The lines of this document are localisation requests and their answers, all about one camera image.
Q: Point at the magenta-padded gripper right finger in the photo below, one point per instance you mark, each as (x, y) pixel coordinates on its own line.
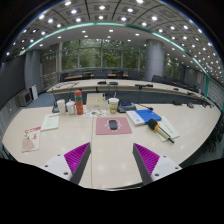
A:
(150, 161)

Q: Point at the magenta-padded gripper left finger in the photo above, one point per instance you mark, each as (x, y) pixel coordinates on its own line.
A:
(75, 160)

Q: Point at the black computer mouse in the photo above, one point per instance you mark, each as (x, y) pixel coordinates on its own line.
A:
(113, 124)

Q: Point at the pink mouse pad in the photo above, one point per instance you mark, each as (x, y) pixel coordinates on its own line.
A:
(101, 128)

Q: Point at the blue and white book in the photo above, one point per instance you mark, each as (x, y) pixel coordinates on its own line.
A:
(143, 116)

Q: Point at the red and white leaflet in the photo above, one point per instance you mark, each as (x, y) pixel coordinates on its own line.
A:
(31, 140)

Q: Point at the white cup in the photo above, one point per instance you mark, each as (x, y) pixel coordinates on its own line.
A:
(70, 108)
(61, 107)

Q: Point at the black gooseneck desk microphone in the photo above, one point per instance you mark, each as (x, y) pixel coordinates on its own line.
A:
(55, 109)

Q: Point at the red thermos bottle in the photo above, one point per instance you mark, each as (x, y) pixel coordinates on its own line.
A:
(79, 103)

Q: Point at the grey conference microphone console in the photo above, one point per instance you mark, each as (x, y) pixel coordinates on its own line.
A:
(126, 107)

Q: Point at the white cardboard box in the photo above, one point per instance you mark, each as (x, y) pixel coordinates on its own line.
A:
(96, 101)

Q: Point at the printed paper cup with straw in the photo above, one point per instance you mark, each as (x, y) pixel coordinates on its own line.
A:
(113, 106)

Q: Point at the white leaning board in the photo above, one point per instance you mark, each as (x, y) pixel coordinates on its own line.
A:
(34, 92)

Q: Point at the grey box monitor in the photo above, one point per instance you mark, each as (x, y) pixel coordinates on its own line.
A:
(24, 98)

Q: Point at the ceiling lights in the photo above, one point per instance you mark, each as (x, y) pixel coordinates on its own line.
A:
(101, 7)

